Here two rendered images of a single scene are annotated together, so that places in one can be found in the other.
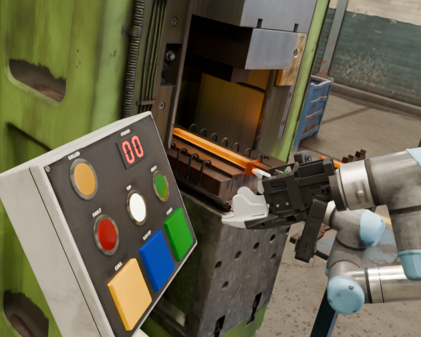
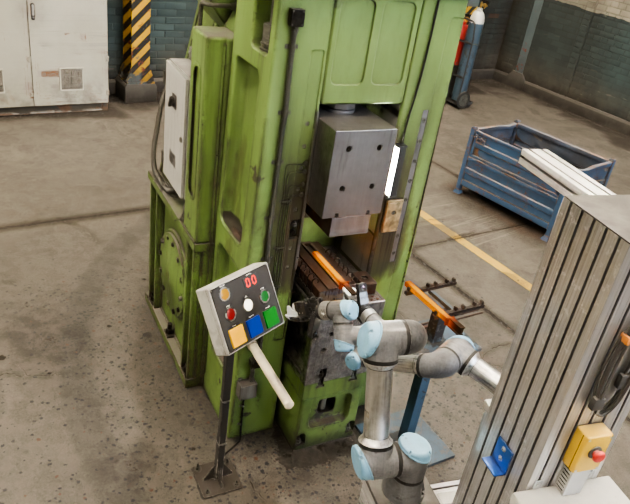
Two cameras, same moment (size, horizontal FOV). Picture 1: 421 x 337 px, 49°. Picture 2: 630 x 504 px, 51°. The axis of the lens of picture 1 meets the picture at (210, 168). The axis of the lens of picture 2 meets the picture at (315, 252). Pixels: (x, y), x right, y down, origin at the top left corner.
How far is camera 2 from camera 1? 2.03 m
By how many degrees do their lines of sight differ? 21
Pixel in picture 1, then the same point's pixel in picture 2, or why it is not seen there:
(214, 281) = (313, 345)
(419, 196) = (338, 319)
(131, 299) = (237, 338)
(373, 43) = not seen: outside the picture
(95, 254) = (224, 320)
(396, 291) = not seen: hidden behind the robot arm
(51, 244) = (210, 314)
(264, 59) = (343, 230)
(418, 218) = (337, 327)
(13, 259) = not seen: hidden behind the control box
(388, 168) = (332, 306)
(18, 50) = (227, 206)
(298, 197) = (305, 311)
